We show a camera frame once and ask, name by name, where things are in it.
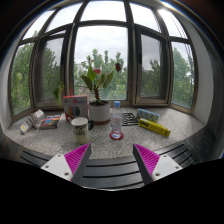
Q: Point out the red and white box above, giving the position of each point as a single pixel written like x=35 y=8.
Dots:
x=75 y=106

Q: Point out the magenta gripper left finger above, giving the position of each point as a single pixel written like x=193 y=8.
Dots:
x=70 y=166

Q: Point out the cream printed mug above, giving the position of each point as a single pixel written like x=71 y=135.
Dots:
x=81 y=129

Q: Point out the colourful flat marker pack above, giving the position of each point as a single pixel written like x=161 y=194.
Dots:
x=50 y=122

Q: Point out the green plant with red flowers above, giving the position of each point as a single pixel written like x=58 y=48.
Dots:
x=96 y=79

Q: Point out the dark slatted radiator cover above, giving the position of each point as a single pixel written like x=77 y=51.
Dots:
x=111 y=164

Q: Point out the white rolled package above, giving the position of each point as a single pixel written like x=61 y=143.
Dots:
x=32 y=121

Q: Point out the red round coaster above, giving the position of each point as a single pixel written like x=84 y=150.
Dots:
x=115 y=136

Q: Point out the brown window frame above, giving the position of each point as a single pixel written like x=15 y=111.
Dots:
x=149 y=42

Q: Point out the black patterned trivet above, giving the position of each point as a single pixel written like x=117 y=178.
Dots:
x=129 y=119

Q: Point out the light blue flat box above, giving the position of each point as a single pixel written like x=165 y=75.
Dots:
x=151 y=116

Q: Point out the yellow glue box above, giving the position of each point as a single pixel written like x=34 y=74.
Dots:
x=152 y=126

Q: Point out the clear plastic water bottle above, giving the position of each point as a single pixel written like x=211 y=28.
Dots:
x=116 y=118

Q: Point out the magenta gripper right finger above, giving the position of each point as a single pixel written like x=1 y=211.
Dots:
x=153 y=166

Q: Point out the white flower pot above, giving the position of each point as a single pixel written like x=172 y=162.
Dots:
x=99 y=113

